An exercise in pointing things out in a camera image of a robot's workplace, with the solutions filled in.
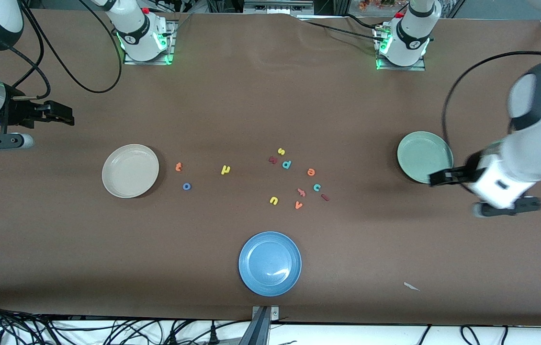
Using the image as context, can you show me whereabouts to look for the green plate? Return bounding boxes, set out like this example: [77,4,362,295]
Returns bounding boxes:
[397,131,454,184]

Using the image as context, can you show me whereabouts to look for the beige brown plate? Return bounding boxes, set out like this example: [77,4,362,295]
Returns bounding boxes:
[101,144,160,199]

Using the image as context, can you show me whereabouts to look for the brown paper table cover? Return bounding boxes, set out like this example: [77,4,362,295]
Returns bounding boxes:
[0,9,541,327]

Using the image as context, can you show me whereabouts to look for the blue plate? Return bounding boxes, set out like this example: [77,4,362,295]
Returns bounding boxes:
[238,231,302,297]

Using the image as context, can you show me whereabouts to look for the grey metal box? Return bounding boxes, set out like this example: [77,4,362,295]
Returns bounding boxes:
[243,0,315,14]

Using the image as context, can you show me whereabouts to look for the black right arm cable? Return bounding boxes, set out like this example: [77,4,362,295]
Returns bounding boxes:
[12,0,123,99]

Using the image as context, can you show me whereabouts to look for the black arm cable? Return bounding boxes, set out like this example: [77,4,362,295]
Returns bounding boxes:
[441,50,541,161]
[12,0,123,99]

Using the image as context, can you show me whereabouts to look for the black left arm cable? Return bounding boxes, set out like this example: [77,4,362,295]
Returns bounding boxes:
[441,50,541,161]

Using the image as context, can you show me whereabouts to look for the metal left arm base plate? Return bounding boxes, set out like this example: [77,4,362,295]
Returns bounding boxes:
[375,24,427,71]

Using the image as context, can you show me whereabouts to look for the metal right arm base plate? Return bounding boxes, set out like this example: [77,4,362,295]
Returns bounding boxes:
[124,19,176,66]

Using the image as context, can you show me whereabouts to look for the black base cable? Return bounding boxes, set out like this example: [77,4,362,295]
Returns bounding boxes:
[298,14,383,41]

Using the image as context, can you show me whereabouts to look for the metal camera stand post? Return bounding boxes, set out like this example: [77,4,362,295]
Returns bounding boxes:
[238,305,281,345]

